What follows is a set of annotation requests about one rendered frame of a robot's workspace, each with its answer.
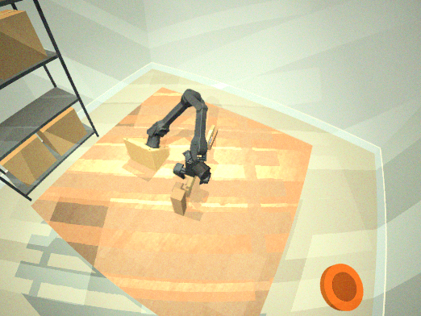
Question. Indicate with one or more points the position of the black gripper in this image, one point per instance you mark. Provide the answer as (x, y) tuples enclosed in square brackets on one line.
[(180, 171)]

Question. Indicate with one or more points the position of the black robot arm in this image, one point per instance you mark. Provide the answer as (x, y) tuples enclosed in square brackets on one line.
[(198, 145)]

